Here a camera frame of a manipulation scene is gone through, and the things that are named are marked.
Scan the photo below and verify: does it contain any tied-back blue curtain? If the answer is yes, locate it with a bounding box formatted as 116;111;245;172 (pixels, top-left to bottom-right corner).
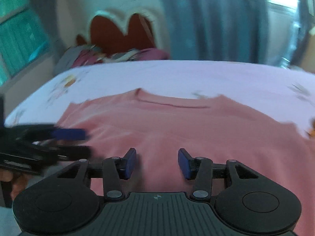
279;0;311;68

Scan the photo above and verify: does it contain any green-tinted window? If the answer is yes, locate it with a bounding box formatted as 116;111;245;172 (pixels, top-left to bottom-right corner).
0;0;51;84

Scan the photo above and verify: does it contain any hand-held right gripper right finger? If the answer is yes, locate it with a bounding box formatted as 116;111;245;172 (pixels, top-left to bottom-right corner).
178;148;259;201

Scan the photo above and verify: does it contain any wide blue curtain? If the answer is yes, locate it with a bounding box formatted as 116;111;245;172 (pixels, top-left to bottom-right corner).
157;0;270;63

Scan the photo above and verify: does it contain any person's left hand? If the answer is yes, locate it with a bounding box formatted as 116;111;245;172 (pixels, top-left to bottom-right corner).
0;170;29;202

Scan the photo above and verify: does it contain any red headboard with white trim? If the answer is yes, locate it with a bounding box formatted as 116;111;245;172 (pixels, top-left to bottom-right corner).
75;10;164;57

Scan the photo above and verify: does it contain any bright window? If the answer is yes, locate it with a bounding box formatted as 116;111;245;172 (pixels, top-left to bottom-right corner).
265;0;299;26

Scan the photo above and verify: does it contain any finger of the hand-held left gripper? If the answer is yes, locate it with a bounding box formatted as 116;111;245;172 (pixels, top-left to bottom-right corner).
34;127;88;142
37;145;92;165

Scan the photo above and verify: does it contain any grey curtain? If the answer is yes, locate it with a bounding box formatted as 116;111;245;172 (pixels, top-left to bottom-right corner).
26;0;61;54

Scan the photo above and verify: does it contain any pink long-sleeved sweater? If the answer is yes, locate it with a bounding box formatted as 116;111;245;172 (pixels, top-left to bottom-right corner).
53;88;315;195

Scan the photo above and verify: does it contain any pile of clothes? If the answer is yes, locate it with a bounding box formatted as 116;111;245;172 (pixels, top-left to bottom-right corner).
55;45;170;70

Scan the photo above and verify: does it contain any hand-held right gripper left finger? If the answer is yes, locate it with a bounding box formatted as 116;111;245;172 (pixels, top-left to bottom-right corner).
57;148;137;201

